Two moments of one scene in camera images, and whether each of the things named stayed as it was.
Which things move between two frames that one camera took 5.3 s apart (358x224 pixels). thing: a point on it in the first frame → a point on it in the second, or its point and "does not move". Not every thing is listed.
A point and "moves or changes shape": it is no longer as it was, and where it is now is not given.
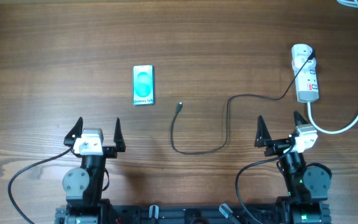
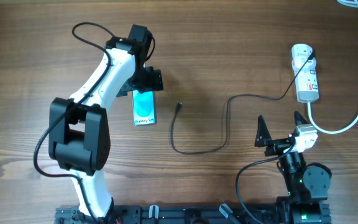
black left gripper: (109, 152) → (153, 81)
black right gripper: (263, 139) does not move
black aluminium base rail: (296, 213) does not move
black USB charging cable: (299, 70) does not move
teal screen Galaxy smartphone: (143, 84) moves or changes shape
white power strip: (306, 80) does not move
